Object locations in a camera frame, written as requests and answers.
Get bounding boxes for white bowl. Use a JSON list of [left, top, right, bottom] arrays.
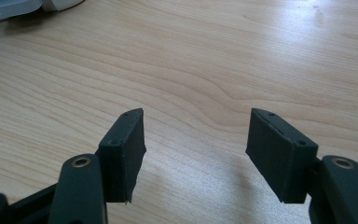
[[41, 0, 85, 12]]

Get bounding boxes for plastic-wrapped grey white rice cooker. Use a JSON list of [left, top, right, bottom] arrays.
[[0, 0, 44, 23]]

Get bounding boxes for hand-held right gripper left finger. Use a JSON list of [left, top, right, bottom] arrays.
[[98, 107, 147, 203]]

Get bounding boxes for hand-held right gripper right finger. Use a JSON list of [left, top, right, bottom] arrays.
[[245, 107, 320, 204]]

